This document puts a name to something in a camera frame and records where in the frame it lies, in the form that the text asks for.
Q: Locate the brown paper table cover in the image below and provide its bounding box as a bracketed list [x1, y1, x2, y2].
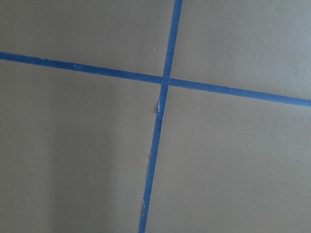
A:
[0, 0, 311, 233]

